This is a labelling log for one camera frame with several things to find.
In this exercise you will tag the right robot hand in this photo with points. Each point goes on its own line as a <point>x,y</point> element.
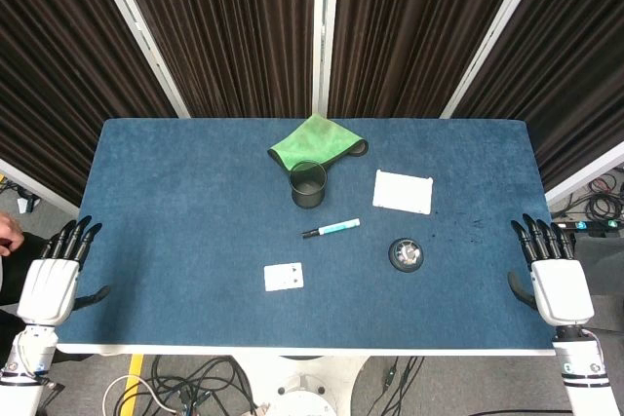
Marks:
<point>560,289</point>

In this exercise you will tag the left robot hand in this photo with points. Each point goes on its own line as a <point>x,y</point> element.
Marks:
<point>49,284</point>

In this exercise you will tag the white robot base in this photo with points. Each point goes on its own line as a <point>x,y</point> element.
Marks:
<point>307,387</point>

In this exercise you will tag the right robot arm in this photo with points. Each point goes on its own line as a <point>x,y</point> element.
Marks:
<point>582,367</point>

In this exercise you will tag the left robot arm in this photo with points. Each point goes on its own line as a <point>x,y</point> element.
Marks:
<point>22,367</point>

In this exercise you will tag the person's hand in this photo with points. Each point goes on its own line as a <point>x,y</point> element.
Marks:
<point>9,236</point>

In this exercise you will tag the black power strip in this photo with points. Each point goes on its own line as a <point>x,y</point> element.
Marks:
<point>592,227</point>

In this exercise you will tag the white rectangular card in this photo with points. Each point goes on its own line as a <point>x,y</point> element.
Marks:
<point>402,192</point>

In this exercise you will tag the teal white marker pen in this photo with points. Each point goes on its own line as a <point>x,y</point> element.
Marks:
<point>334,228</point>

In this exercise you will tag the blue table mat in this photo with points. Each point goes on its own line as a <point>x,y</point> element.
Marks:
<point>312,236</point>

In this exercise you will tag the black mesh pen cup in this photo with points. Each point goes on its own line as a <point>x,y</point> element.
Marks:
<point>308,185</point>

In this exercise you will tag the green microfiber cloth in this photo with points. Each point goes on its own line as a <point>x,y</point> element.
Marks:
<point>317,139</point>

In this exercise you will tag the dark pleated curtain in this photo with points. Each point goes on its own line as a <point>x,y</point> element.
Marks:
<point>219,31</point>

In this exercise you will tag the white wall socket plate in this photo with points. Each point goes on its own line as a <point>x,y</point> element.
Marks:
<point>283,276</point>

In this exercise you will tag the white partition post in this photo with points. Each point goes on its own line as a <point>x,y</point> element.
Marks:
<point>492,31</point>
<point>325,31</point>
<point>139,31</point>

